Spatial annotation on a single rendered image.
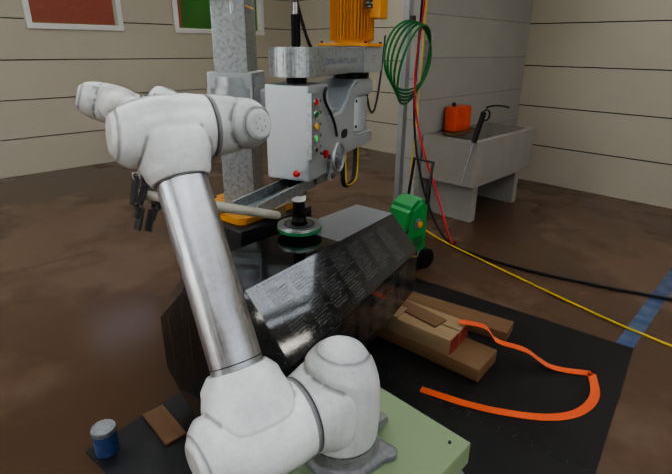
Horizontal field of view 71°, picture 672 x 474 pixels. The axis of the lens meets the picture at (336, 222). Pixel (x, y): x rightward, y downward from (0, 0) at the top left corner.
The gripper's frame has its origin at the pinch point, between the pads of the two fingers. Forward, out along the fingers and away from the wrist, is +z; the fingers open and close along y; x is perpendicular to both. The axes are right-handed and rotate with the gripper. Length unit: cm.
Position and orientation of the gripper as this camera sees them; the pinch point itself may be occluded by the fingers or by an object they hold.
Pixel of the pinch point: (144, 220)
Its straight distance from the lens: 158.6
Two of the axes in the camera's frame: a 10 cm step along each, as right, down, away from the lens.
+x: -7.9, -1.3, 5.9
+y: 5.9, 1.0, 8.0
